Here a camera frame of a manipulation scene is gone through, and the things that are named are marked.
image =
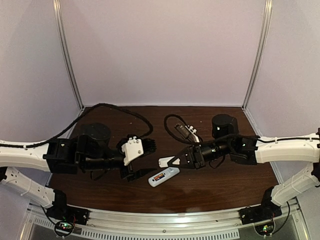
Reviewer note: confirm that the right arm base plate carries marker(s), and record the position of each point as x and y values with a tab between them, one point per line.
254	214

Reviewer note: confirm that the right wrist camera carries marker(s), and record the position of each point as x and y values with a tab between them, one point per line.
188	132

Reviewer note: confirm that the aluminium front rail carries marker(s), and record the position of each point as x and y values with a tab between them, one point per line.
210	225

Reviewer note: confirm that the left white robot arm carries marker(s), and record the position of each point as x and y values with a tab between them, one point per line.
87	152

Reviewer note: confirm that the right aluminium frame post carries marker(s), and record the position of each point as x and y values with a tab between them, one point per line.
264	32

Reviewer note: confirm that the white remote control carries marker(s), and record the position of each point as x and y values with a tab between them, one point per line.
168	172

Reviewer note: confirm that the aluminium frame post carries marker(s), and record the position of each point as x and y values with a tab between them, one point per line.
264	32
57	8

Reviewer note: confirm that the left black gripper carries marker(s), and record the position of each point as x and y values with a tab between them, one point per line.
122	165

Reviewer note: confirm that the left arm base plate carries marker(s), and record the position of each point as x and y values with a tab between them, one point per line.
69	213

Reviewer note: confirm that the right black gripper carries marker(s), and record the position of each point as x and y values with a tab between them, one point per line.
197	157

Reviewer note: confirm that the orange battery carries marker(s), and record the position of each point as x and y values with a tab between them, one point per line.
158	177

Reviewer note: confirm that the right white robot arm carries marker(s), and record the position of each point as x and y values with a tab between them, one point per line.
252	150

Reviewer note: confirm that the white battery cover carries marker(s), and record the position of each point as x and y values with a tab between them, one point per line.
163	162

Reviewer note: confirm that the left aluminium frame post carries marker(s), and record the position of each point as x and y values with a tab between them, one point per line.
57	8

